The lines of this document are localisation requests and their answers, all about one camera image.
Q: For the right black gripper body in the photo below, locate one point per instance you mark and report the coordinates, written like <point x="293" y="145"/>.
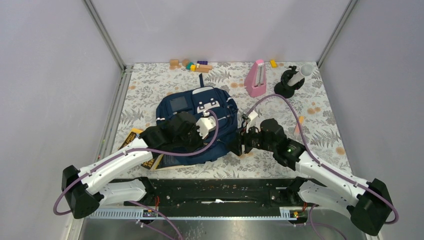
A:
<point x="253" y="139"/>

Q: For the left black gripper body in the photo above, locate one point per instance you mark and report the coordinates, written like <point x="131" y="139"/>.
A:
<point x="191" y="141"/>

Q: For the navy blue student backpack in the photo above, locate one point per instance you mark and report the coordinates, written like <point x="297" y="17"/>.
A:
<point x="196" y="102"/>

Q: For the yellow black treehouse book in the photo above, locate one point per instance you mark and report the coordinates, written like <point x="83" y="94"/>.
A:
<point x="149" y="165"/>

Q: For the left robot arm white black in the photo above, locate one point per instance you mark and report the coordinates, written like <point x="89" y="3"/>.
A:
<point x="85" y="189"/>

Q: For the dark blue paperback book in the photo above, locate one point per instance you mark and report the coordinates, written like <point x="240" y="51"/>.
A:
<point x="167" y="162"/>

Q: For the orange pink highlighter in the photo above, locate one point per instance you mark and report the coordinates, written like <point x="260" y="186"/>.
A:
<point x="297" y="127"/>

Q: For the floral patterned table mat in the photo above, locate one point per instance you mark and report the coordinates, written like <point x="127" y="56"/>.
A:
<point x="150" y="82"/>

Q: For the pink metronome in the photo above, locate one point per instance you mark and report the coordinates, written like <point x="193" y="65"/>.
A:
<point x="255" y="82"/>

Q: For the black stand with white tube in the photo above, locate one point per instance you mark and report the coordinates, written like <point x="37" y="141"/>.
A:
<point x="292" y="80"/>

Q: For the teal wooden block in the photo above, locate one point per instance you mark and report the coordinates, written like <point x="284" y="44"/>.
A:
<point x="190" y="65"/>

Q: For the small yellow wooden block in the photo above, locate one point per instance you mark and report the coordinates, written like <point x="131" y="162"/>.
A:
<point x="193" y="68"/>

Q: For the long tan wooden block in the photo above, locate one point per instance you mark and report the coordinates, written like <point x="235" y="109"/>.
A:
<point x="202" y="68"/>

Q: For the tan wooden cube block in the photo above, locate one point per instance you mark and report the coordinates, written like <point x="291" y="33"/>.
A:
<point x="174" y="62"/>

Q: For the round tan wooden block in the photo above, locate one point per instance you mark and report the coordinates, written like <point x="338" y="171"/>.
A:
<point x="185" y="62"/>

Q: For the purple wooden block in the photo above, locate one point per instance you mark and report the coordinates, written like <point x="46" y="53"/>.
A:
<point x="202" y="62"/>

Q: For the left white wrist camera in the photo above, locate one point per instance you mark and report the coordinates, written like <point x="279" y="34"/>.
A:
<point x="205" y="125"/>

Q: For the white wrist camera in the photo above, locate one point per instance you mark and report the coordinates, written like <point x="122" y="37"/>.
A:
<point x="205" y="125"/>
<point x="250" y="119"/>

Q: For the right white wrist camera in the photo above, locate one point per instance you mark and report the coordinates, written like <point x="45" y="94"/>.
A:
<point x="250" y="119"/>

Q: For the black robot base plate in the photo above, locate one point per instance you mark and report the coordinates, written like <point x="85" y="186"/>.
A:
<point x="232" y="193"/>

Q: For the slotted grey cable duct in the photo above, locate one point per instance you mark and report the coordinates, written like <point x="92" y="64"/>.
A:
<point x="273" y="213"/>

